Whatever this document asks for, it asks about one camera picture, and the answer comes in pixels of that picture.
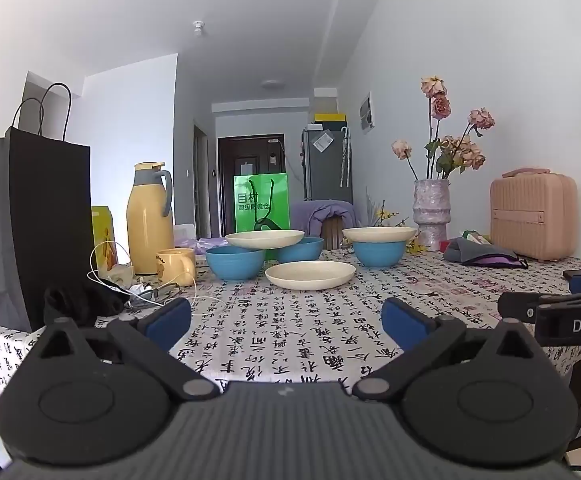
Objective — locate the yellow thermos jug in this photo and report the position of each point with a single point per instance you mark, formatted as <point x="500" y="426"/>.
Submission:
<point x="149" y="225"/>

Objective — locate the red box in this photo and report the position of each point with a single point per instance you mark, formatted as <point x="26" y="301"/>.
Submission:
<point x="445" y="245"/>

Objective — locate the white wall panel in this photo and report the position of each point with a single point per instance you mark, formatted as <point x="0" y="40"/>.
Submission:
<point x="366" y="112"/>

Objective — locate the dark entrance door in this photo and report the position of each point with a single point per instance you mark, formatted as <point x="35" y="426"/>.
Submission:
<point x="250" y="160"/>

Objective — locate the yellow box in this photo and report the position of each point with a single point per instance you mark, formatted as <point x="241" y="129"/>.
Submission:
<point x="329" y="120"/>

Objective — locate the grey purple folded cloth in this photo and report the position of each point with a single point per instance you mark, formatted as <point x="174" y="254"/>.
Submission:
<point x="475" y="252"/>

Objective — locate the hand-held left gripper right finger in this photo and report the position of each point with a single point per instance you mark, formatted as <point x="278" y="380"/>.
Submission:
<point x="404" y="322"/>

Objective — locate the yellow mug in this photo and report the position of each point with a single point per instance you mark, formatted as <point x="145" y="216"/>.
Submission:
<point x="173" y="265"/>

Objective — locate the yellow-green snack bag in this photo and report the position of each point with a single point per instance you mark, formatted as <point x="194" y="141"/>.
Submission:
<point x="103" y="235"/>

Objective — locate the grey refrigerator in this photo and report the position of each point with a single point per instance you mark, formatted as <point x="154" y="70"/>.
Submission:
<point x="326" y="170"/>

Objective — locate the green white box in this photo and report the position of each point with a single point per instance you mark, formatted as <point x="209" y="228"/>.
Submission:
<point x="474" y="236"/>

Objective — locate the eyeglasses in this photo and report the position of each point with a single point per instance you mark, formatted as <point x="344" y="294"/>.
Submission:
<point x="163" y="291"/>

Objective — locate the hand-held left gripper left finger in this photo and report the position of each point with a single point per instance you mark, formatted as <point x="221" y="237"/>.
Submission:
<point x="166" y="321"/>

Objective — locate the dried pink roses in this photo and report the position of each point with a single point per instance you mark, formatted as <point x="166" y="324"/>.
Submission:
<point x="453" y="152"/>

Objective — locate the pink hard case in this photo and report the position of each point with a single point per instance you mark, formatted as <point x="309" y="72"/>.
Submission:
<point x="533" y="215"/>

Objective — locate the cream plate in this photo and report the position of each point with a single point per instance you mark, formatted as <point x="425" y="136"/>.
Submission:
<point x="379" y="234"/>
<point x="264" y="239"/>
<point x="310" y="275"/>

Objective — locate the wooden chair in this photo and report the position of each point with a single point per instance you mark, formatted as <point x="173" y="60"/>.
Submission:
<point x="334" y="234"/>

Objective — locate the purple jacket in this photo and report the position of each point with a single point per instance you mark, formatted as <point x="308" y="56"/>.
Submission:
<point x="315" y="212"/>

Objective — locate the yellow flower branch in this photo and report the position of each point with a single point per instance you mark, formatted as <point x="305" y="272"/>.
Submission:
<point x="385" y="216"/>

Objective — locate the white umbrella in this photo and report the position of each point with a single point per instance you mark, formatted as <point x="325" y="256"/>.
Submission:
<point x="345" y="157"/>

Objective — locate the black cloth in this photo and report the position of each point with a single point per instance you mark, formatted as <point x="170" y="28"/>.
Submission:
<point x="85" y="302"/>

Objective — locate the ceiling sprinkler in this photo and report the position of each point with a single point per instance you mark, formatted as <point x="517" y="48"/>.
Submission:
<point x="199" y="26"/>

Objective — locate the pink textured vase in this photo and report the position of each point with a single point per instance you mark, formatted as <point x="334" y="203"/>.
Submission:
<point x="431" y="210"/>

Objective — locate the blue bowl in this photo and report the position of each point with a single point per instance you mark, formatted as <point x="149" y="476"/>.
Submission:
<point x="234" y="263"/>
<point x="379" y="254"/>
<point x="301" y="251"/>

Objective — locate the black paper bag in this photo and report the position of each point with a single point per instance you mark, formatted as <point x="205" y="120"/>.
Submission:
<point x="40" y="225"/>

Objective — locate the green paper bag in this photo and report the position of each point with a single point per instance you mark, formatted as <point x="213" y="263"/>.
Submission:
<point x="260" y="205"/>

